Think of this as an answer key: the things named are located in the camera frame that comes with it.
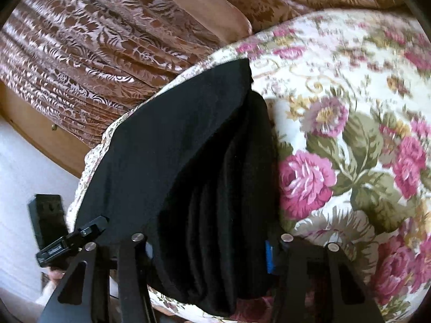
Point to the small metal knob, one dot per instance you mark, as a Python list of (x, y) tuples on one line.
[(54, 127)]

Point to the wooden cabinet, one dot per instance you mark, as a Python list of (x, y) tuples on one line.
[(33, 131)]

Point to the person's left hand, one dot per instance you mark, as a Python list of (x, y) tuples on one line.
[(58, 273)]

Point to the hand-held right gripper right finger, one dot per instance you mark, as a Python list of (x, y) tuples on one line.
[(270, 255)]

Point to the floral bedsheet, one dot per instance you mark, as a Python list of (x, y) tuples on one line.
[(353, 74)]

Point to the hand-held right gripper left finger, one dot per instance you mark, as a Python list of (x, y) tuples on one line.
[(133, 259)]

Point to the plain tan cloth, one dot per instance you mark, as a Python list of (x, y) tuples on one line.
[(208, 6)]

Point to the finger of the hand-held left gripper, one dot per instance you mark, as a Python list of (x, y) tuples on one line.
[(67, 244)]

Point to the black pants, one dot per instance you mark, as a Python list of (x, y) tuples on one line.
[(175, 141)]

